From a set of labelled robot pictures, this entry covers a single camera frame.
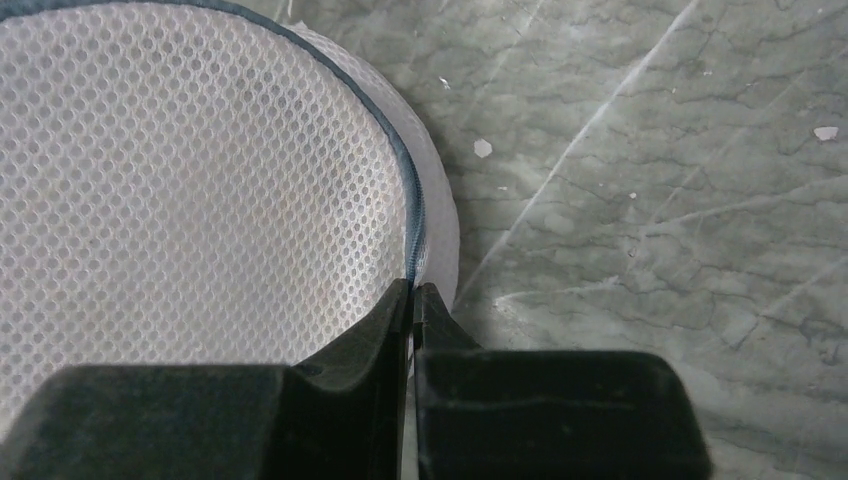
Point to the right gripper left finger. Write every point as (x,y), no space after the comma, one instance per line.
(339,414)

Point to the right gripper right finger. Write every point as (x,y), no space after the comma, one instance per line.
(549,414)

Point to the white cylindrical mesh laundry bag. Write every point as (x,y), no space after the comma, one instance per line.
(189,182)

